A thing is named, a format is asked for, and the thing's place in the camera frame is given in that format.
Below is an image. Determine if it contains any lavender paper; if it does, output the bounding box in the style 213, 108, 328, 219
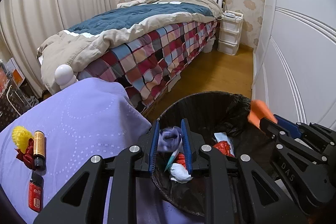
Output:
157, 126, 182, 152

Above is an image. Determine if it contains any red small bottle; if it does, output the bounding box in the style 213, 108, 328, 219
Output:
28, 171, 44, 213

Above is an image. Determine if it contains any white teal tube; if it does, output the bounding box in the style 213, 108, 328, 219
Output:
165, 140, 182, 171

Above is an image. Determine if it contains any white camel milk powder sachet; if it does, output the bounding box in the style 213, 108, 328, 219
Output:
214, 132, 232, 146

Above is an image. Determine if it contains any orange-red foam net bundle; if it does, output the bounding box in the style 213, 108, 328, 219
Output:
174, 153, 186, 169

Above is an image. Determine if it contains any gold small bottle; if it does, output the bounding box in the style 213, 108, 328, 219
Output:
33, 131, 46, 171

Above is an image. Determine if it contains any black trash bin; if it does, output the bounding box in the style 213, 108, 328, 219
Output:
152, 92, 277, 218

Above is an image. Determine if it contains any red plastic bag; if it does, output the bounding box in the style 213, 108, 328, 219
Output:
214, 140, 234, 157

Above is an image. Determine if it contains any purple table cloth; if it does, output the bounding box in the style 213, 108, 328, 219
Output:
1, 78, 151, 223

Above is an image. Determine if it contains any dark red ribbon flower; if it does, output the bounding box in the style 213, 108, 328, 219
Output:
15, 138, 35, 170

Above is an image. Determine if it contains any orange white small box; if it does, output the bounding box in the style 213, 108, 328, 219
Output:
6, 57, 25, 87

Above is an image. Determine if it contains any yellow foam net bundle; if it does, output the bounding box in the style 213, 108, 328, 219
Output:
11, 126, 34, 152

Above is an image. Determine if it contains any white tissue ball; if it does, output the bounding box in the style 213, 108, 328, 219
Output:
170, 163, 193, 184

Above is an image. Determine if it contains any orange paper scrap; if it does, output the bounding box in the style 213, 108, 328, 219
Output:
248, 100, 277, 128

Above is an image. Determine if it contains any white plastic drawer unit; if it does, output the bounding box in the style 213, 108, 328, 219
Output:
218, 10, 243, 56

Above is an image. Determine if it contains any blue beige duvet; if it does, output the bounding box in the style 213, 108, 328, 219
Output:
37, 0, 223, 94

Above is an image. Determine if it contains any plaid bed sheet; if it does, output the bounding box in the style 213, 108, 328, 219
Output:
77, 20, 218, 112

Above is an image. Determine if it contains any white wardrobe door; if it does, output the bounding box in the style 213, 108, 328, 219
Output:
252, 0, 335, 128

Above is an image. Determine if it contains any cream curtain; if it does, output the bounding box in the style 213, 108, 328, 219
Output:
1, 0, 116, 96

